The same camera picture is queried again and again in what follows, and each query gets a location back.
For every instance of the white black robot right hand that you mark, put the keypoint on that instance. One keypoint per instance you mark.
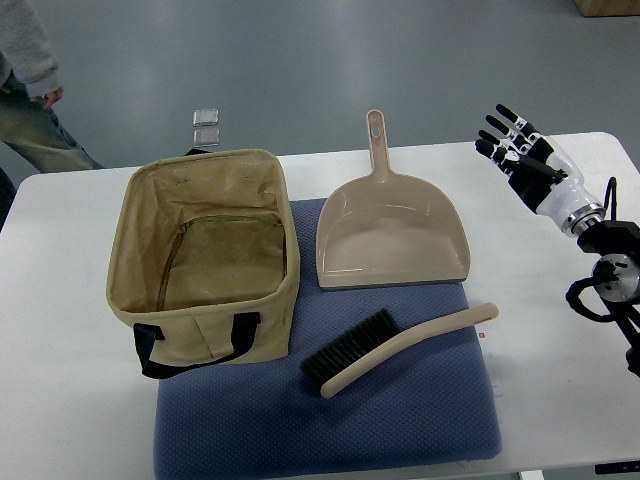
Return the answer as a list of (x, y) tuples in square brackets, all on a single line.
[(540, 172)]

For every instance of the pink hand broom black bristles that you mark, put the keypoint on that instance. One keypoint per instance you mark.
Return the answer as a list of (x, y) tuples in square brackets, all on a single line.
[(371, 342)]

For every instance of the pink plastic dustpan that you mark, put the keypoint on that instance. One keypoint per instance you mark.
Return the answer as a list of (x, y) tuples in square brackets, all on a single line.
[(387, 228)]

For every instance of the cardboard box corner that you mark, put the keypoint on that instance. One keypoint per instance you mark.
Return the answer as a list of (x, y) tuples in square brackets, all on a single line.
[(608, 8)]

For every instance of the blue grey cushion mat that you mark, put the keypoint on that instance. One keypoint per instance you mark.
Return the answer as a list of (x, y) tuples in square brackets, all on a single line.
[(432, 403)]

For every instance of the black table control panel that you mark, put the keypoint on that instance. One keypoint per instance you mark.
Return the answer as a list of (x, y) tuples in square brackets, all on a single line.
[(617, 468)]

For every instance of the lower clear floor tile marker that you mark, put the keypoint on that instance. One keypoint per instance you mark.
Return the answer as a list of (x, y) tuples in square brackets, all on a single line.
[(206, 137)]

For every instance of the person in grey hoodie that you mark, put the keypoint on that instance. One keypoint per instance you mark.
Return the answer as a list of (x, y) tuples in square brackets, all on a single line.
[(30, 86)]

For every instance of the yellow fabric bag black handles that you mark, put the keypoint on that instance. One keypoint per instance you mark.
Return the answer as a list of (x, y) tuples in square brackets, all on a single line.
[(205, 265)]

